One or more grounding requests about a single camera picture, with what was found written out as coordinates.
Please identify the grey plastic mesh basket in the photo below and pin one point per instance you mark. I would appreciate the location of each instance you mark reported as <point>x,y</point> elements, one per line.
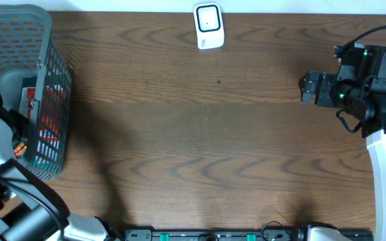
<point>26,50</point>

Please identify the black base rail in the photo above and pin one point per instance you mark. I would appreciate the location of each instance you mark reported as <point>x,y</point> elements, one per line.
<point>212,235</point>

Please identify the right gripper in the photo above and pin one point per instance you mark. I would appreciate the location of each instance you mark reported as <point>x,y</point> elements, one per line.
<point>323,95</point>

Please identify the green white packet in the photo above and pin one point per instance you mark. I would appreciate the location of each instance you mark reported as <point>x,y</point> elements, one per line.
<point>29,82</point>

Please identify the white barcode scanner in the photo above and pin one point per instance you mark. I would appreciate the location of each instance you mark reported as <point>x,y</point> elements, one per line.
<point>209,26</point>

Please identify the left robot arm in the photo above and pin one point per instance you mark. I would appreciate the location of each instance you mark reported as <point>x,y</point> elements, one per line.
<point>30,209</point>

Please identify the large red snack bag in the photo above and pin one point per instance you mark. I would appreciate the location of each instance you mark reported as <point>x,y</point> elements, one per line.
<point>52,102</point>

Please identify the small orange snack packet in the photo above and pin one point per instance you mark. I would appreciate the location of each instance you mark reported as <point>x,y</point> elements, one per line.
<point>20,149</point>

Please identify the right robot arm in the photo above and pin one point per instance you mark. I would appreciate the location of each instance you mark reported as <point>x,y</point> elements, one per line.
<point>358,93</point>

